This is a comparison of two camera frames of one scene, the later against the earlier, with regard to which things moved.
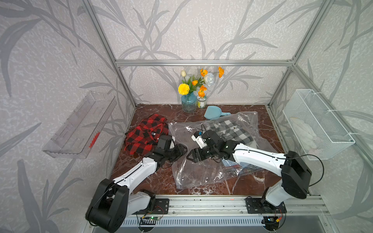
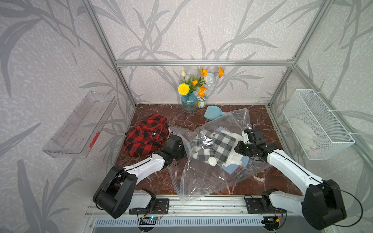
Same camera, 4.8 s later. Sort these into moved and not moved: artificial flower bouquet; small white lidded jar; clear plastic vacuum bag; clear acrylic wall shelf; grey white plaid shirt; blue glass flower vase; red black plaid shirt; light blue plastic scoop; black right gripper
Moved: black right gripper; grey white plaid shirt; clear plastic vacuum bag
Not moved: light blue plastic scoop; red black plaid shirt; artificial flower bouquet; blue glass flower vase; small white lidded jar; clear acrylic wall shelf
